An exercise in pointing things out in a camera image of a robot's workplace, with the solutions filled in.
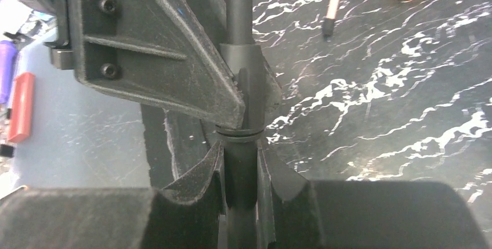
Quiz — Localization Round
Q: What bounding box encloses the pink music stand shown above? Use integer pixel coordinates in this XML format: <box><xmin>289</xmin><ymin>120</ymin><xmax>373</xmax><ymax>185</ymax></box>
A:
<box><xmin>321</xmin><ymin>0</ymin><xmax>340</xmax><ymax>38</ymax></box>

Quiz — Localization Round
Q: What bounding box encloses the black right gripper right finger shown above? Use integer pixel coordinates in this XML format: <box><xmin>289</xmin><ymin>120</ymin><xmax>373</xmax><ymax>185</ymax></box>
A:
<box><xmin>258</xmin><ymin>140</ymin><xmax>489</xmax><ymax>248</ymax></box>

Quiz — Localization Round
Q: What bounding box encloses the purple cylinder object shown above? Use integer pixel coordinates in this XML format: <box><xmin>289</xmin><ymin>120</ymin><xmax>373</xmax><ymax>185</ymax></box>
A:
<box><xmin>1</xmin><ymin>40</ymin><xmax>18</xmax><ymax>104</ymax></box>

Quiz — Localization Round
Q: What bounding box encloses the black microphone stand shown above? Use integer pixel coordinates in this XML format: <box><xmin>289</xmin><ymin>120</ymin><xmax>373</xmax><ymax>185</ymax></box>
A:
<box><xmin>217</xmin><ymin>0</ymin><xmax>268</xmax><ymax>248</ymax></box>

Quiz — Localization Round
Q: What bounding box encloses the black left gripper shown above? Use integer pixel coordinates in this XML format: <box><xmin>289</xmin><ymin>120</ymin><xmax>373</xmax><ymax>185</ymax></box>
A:
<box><xmin>19</xmin><ymin>0</ymin><xmax>244</xmax><ymax>127</ymax></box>

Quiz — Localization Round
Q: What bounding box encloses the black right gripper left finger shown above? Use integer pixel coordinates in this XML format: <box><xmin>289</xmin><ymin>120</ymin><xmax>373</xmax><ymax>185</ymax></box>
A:
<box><xmin>1</xmin><ymin>143</ymin><xmax>223</xmax><ymax>248</ymax></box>

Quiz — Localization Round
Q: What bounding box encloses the red rectangular block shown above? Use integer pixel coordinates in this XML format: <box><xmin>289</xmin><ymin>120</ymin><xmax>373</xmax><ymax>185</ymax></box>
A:
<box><xmin>7</xmin><ymin>72</ymin><xmax>35</xmax><ymax>143</ymax></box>

